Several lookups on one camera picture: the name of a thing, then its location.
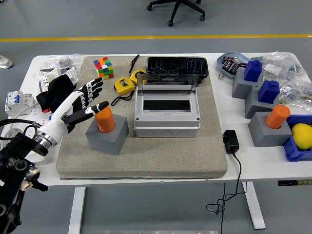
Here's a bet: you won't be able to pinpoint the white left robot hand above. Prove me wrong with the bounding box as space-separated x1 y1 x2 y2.
36 77 110 145

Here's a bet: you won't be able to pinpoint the orange cylinder battery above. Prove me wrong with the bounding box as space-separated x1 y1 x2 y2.
94 106 116 134
265 104 291 130

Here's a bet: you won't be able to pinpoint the grey electrical box clear lid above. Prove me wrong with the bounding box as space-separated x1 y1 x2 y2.
133 73 201 138

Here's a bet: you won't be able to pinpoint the blue block battery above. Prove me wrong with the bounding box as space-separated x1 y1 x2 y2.
243 59 263 82
257 80 280 103

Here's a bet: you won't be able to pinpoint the white power strip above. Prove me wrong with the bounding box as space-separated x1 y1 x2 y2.
23 106 56 163

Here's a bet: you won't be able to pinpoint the black cloth glove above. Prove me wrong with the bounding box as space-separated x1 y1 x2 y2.
36 74 78 114

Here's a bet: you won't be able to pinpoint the white printed package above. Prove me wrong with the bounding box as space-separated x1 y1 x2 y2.
38 67 79 92

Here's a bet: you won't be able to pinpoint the white circuit breaker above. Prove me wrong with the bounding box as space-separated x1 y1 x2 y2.
4 90 36 118

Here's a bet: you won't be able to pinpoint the clear bag of screws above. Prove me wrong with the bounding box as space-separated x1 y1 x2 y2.
34 53 85 78

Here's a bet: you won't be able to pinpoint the grey cube holder block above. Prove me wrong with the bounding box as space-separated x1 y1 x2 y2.
85 115 130 156
232 67 264 100
248 111 293 148
244 85 280 120

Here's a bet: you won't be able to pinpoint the large colourful puzzle cube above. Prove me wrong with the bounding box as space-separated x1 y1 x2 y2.
93 57 115 80

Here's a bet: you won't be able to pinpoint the yellow tape measure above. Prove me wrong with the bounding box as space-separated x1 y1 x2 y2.
128 54 147 86
111 77 136 107

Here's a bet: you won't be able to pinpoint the white rounded object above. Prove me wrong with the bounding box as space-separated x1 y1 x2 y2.
0 55 13 69

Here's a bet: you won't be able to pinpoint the beige fabric mat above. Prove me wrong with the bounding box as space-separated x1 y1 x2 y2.
55 55 229 180

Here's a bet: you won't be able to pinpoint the white table leg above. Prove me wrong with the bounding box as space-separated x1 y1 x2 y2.
68 187 86 234
242 181 266 230

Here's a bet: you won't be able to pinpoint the black plastic tray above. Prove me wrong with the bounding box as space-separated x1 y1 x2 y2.
145 56 210 85

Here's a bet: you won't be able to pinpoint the black office chair base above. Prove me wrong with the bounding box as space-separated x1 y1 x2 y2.
146 0 206 27

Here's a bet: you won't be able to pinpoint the pale blue dish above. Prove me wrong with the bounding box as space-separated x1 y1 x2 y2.
216 51 252 80

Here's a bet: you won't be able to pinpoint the black power adapter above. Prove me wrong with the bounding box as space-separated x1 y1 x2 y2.
223 130 240 155

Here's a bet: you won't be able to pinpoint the silver snack packet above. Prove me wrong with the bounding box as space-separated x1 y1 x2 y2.
233 56 249 68

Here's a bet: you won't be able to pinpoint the clear bags of parts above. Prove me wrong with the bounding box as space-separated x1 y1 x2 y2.
251 50 312 108

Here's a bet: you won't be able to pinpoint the blue storage bin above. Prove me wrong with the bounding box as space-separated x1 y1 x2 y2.
282 114 312 162

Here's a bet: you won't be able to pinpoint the yellow lemon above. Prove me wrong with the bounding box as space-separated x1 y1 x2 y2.
292 123 312 150

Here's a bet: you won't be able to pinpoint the black table control panel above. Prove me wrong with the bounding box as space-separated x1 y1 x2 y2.
277 179 312 187

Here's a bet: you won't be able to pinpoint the black adapter cord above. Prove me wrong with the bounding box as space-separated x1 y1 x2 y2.
206 151 247 234

